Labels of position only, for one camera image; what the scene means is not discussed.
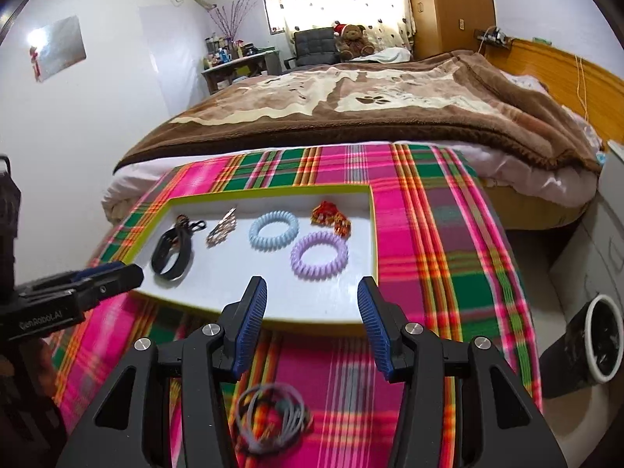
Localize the grey nightstand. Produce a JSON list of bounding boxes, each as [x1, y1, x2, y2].
[[548, 140, 624, 313]]

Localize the brown patterned fleece blanket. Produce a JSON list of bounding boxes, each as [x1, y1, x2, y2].
[[113, 51, 603, 176]]

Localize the white rimmed trash bin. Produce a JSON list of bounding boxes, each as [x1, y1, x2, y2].
[[539, 295, 624, 401]]

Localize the purple spiral hair tie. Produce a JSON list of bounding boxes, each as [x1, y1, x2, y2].
[[291, 233, 349, 278]]

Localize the wooden bed frame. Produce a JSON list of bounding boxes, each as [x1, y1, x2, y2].
[[480, 36, 624, 232]]

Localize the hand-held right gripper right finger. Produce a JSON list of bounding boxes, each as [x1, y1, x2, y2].
[[357, 275, 569, 468]]

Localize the cluster of bottles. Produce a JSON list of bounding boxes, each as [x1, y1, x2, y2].
[[204, 34, 259, 66]]

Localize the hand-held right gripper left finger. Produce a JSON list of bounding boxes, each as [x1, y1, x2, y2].
[[56, 275, 269, 468]]

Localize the white cloth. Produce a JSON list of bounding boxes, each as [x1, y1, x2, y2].
[[353, 48, 413, 63]]

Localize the pink green plaid blanket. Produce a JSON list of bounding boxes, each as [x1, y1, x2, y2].
[[51, 142, 542, 468]]

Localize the bundle of grey hair ties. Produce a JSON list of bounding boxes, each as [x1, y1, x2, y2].
[[233, 383, 314, 455]]

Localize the yellow-green shallow cardboard box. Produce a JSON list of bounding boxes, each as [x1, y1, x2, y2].
[[117, 183, 382, 338]]

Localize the blue spiral hair tie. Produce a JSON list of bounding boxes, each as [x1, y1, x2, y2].
[[248, 211, 300, 253]]

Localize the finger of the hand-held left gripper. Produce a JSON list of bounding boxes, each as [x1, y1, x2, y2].
[[17, 262, 130, 297], [73, 264, 145, 311]]

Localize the yellow charging cable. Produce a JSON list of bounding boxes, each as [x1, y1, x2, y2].
[[574, 53, 589, 122]]

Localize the brown beaded keychain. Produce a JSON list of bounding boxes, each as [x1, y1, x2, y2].
[[173, 213, 206, 239]]

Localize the brown teddy bear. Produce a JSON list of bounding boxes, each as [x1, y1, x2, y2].
[[333, 22, 376, 60]]

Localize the small wall shelf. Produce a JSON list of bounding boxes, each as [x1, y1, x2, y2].
[[474, 27, 510, 50]]

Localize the black office chair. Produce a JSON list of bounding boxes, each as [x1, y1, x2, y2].
[[284, 29, 342, 70]]

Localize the rhinestone hair clip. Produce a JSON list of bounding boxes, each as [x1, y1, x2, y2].
[[206, 206, 239, 245]]

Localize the wooden wardrobe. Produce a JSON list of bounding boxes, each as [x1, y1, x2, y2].
[[402, 0, 498, 62]]

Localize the red and gold knot ornament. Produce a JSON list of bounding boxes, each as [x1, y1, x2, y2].
[[312, 199, 353, 238]]

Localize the black wristband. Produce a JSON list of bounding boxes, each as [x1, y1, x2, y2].
[[151, 227, 194, 282]]

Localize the vase with purple branches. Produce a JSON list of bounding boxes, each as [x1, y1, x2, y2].
[[209, 0, 257, 47]]

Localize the silver wall sheet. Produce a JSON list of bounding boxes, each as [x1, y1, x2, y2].
[[27, 16, 87, 83]]

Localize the small desk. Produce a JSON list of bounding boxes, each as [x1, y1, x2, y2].
[[201, 50, 284, 96]]

